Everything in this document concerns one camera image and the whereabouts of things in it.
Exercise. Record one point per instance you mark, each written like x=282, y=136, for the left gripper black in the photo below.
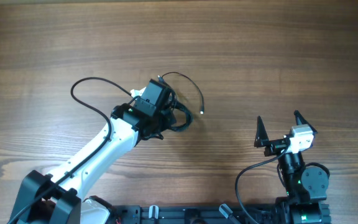
x=169, y=119

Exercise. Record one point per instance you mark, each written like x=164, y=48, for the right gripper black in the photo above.
x=262, y=140

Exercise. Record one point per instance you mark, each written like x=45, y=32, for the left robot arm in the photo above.
x=57, y=197

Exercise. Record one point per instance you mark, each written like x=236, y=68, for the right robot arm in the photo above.
x=306, y=184

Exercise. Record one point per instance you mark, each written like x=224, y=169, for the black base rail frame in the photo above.
x=256, y=213

